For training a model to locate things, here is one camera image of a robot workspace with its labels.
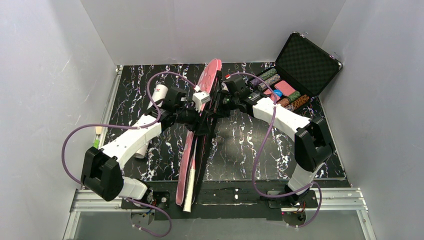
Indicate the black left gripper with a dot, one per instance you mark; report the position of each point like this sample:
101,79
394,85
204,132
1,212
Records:
201,120

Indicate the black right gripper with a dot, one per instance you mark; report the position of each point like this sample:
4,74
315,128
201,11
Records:
218,108

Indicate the white shuttlecock tube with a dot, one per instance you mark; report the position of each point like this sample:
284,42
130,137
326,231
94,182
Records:
158,96

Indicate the pink racket bag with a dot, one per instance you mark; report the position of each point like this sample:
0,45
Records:
207,79

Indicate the pink badminton racket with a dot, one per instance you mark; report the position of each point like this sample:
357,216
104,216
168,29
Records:
188,201

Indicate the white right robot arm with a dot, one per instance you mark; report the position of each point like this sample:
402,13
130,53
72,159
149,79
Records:
313,144

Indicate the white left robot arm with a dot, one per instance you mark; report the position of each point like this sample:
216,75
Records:
102,167

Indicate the pink card deck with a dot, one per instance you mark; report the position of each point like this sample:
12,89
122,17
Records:
282,89

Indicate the poker chip rows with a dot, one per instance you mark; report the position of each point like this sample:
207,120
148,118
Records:
293,102

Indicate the black foam-lined case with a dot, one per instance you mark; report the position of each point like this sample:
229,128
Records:
304,66

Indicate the beige wooden block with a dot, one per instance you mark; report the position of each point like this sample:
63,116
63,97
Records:
98,130

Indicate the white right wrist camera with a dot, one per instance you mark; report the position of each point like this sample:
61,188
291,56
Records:
228,85

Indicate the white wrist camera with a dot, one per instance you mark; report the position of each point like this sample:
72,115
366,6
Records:
200,98
228,85

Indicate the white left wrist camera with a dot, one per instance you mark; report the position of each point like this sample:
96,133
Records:
200,98

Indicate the green clip on rail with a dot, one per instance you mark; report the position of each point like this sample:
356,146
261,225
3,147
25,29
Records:
96,143

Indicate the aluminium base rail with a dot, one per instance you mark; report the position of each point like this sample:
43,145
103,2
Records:
333,199

